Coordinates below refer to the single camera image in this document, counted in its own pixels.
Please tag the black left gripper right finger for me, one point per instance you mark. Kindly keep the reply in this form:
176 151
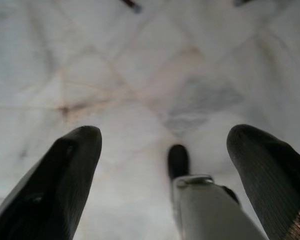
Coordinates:
270 180

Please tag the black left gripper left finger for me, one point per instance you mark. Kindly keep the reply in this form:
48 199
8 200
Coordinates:
52 187

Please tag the black robot left foot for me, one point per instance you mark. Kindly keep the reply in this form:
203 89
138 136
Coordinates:
179 161

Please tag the black metal table leg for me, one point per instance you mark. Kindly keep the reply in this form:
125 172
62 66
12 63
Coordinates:
240 2
131 3

